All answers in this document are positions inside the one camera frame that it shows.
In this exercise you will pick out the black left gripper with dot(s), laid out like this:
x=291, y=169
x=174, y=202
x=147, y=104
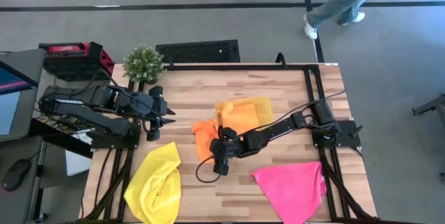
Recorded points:
x=149, y=105

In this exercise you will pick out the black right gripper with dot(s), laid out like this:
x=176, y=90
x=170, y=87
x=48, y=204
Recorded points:
x=226, y=144

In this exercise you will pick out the yellow translucent plastic bin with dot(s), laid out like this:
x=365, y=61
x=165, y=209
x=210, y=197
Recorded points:
x=266, y=112

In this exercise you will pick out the yellow microfiber towel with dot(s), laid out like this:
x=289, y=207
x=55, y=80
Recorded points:
x=153, y=182

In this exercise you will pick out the pink microfiber towel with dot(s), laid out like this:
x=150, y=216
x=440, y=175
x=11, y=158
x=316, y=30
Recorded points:
x=292, y=192

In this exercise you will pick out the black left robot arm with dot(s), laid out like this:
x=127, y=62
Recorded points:
x=104, y=123

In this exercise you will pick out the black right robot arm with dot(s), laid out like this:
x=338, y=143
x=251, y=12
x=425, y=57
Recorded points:
x=278, y=130

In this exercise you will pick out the green potted plant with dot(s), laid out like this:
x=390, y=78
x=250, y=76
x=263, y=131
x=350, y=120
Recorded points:
x=143, y=63

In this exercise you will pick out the white box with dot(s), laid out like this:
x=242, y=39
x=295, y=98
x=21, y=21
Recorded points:
x=78, y=158

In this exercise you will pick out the red black equipment case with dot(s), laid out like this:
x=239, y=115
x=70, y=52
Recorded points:
x=73, y=60

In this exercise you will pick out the grey desktop monitor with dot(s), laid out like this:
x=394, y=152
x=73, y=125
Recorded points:
x=14, y=92

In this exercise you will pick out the black computer mouse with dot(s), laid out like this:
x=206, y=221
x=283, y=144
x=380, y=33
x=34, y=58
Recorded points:
x=15, y=175

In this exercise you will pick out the grey side desk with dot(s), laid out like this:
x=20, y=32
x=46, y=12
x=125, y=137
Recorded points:
x=14, y=206

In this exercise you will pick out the black stand foot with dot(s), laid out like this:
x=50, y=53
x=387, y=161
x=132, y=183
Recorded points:
x=431, y=107

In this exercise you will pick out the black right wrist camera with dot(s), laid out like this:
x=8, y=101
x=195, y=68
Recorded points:
x=221, y=166

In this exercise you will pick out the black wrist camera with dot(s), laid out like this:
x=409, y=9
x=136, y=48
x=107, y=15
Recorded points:
x=221, y=166
x=153, y=135

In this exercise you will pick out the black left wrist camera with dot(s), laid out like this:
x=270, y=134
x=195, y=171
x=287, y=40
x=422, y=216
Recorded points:
x=153, y=135

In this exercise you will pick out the black curved bracket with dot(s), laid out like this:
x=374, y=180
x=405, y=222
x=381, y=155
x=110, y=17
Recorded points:
x=281, y=58

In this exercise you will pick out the black aluminium table frame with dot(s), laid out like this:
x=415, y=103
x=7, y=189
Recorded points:
x=308, y=85

